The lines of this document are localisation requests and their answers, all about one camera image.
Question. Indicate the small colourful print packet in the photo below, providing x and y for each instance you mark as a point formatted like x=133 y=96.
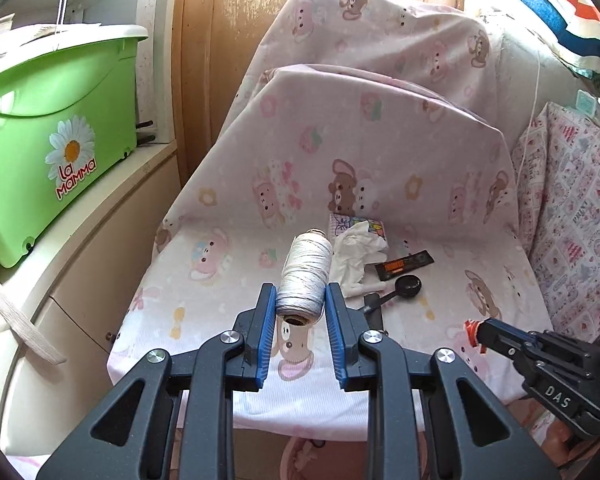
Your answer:
x=342 y=222

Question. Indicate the wooden wardrobe door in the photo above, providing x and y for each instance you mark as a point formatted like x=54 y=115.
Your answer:
x=210 y=60

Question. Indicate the patterned pillow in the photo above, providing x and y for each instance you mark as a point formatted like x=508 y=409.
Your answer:
x=570 y=225

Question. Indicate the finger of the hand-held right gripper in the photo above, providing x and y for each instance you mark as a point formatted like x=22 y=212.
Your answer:
x=500 y=337

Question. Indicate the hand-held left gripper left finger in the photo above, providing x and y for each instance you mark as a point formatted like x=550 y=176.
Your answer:
x=266 y=330

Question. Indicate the pale grey cushion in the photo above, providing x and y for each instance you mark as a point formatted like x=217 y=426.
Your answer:
x=525 y=75

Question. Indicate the white shelf cabinet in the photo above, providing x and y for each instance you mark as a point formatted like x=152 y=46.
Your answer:
x=80 y=260

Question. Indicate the small red white item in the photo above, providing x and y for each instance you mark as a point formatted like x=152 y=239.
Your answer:
x=472 y=331

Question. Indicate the black measuring spoon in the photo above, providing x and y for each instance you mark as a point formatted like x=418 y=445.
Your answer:
x=410 y=287

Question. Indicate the small dark grey object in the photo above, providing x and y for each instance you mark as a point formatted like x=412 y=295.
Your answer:
x=375 y=321

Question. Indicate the pink bear print chair cover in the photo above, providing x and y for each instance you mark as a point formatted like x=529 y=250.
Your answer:
x=260 y=260

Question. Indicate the crumpled white tissue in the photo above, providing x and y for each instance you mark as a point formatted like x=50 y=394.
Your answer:
x=352 y=255

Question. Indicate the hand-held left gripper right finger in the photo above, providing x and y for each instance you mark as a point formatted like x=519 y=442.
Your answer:
x=337 y=340

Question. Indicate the striped blanket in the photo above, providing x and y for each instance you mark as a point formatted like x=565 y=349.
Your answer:
x=570 y=5

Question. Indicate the small teal box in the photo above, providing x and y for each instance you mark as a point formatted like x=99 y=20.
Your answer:
x=586 y=105

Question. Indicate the white thread spool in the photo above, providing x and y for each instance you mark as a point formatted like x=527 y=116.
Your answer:
x=302 y=275

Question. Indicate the green plastic bin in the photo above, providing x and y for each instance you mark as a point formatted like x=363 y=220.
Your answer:
x=45 y=125

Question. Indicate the black orange sachet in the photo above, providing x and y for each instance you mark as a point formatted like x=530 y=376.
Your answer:
x=405 y=264

